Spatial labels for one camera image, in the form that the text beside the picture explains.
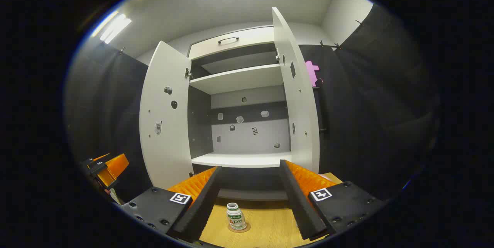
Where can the round brown coaster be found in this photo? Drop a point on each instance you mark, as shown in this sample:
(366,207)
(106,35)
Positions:
(248,227)

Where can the narrow ceiling light panel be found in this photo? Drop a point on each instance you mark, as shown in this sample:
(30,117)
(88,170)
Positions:
(114,28)

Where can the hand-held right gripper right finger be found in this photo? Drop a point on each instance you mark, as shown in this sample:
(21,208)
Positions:
(299,201)

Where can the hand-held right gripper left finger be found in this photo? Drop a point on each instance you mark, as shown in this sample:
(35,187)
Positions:
(204,201)

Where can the black backdrop cloth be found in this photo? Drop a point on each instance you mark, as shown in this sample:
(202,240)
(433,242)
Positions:
(366,105)

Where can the white cabinet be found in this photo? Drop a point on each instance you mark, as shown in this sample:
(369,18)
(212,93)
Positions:
(247,136)

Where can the small white green-label bottle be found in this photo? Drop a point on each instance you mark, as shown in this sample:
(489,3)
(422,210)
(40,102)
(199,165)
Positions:
(236,217)

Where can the white cabinet shelf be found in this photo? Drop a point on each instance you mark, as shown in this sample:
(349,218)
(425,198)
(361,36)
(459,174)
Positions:
(239,78)
(239,160)

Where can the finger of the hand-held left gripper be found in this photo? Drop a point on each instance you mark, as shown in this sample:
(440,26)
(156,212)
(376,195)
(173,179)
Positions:
(115,167)

